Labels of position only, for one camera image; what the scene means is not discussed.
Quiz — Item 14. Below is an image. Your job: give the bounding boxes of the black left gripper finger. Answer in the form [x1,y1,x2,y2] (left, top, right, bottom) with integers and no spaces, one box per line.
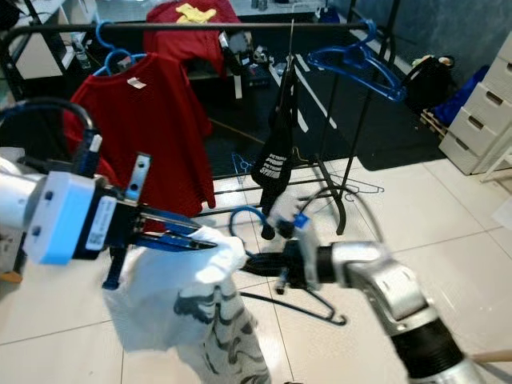
[140,236,218,253]
[140,210,202,238]

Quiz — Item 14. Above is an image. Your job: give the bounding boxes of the white patterned shirt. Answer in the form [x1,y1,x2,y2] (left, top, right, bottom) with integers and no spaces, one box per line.
[104,226,273,384]

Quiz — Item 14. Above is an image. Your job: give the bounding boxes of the red t-shirt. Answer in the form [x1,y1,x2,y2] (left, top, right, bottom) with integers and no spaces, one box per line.
[62,52,217,218]

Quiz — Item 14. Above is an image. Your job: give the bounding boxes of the black garment with white print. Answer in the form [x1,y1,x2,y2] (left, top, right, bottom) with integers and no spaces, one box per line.
[250,64,298,241]

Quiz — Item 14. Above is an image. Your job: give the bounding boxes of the black floor carpet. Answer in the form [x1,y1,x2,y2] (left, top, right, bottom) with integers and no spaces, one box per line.
[0,20,449,173]

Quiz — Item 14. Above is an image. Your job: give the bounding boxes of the red cloth cover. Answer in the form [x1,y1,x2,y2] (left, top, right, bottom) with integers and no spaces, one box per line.
[144,0,241,77]

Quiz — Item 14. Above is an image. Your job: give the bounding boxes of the white shelf unit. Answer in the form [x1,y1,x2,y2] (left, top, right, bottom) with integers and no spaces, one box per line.
[12,0,101,81]

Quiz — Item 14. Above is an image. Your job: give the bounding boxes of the wooden pallet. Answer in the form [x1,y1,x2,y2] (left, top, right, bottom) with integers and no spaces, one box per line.
[420,108,449,137]

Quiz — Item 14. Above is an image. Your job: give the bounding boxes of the yellow cloth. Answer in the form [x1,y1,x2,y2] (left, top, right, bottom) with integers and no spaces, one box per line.
[176,2,218,25]

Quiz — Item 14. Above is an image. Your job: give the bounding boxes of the black metal clothes rack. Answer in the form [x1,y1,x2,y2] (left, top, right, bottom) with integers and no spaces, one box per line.
[0,0,401,237]

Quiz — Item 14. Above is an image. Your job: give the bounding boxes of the silver metal garment hook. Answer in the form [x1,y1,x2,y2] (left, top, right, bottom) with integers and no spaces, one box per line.
[284,20,297,69]

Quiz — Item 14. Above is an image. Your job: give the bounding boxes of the black bag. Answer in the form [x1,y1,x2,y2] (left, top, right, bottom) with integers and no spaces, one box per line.
[402,56,458,113]

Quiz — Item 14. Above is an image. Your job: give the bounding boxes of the white drawer cabinet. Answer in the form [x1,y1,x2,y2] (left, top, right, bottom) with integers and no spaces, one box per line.
[438,32,512,177]

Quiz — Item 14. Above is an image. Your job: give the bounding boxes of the blue bag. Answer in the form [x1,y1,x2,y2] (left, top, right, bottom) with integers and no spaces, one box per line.
[430,66,490,127]

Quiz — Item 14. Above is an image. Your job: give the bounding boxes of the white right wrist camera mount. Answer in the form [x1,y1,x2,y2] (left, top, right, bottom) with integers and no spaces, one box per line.
[268,192,321,265]

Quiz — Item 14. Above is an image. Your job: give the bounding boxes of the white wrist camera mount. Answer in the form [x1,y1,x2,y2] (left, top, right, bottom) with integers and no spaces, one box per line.
[22,170,117,266]
[268,192,321,265]

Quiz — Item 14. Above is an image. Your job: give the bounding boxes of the silver metal bracket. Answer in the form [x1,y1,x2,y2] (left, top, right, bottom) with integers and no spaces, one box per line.
[126,154,151,201]

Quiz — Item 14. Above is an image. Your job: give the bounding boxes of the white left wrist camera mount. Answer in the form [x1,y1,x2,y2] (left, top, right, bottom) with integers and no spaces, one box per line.
[22,170,117,266]

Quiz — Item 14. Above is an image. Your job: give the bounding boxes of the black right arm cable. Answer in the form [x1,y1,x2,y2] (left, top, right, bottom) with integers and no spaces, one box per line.
[312,186,389,245]

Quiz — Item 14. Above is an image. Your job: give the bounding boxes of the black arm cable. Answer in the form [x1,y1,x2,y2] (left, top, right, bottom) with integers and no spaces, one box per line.
[312,186,389,245]
[0,98,101,173]

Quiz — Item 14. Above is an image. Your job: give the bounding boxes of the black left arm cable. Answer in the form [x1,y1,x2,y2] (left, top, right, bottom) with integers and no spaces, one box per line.
[0,98,101,173]

